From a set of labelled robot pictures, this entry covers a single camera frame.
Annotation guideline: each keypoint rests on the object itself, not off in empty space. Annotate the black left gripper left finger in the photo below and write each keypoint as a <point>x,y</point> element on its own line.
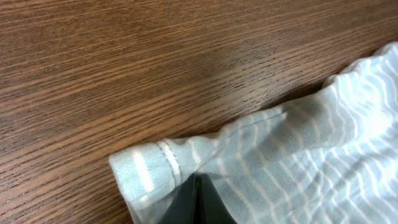
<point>182,208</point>

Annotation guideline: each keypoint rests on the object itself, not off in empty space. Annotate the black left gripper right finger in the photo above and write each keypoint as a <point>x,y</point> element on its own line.
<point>209,208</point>

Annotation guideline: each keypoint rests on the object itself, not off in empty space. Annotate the light blue striped cloth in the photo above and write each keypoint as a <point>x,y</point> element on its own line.
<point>329,157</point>

